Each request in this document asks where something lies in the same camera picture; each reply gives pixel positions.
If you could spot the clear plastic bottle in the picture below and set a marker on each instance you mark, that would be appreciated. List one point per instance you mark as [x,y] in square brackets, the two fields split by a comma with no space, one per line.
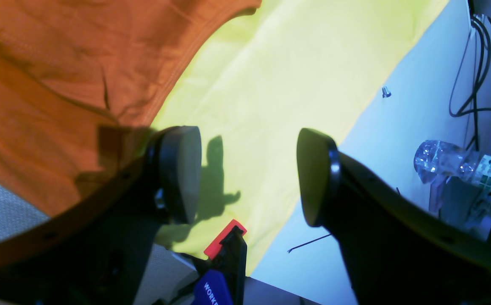
[435,158]

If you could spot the screen-left right gripper black right finger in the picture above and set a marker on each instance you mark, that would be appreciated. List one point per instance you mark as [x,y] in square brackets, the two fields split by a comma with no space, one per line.
[394,252]

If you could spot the terracotta orange T-shirt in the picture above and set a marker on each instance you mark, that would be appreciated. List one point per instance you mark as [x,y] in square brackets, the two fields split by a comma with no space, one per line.
[82,80]

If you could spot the screen-left right gripper black left finger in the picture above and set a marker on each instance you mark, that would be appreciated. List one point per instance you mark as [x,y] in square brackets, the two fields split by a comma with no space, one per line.
[96,252]

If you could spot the yellow table cloth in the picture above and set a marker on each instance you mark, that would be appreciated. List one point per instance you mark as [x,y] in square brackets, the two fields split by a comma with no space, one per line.
[250,88]

